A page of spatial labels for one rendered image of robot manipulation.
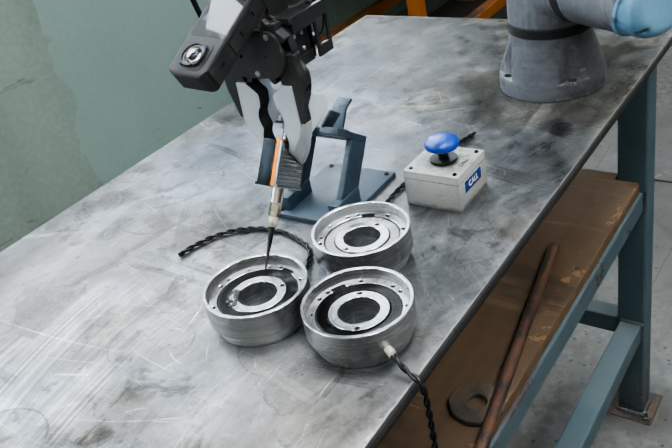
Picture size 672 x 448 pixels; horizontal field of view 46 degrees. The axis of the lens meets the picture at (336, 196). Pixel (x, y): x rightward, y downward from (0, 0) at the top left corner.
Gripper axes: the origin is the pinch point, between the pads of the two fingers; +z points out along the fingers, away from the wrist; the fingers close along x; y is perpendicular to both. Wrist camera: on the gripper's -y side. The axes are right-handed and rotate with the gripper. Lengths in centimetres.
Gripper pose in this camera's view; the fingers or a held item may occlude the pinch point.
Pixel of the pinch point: (282, 153)
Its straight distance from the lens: 81.2
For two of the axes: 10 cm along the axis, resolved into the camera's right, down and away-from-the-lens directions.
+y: 5.3, -5.0, 6.8
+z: 1.8, 8.6, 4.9
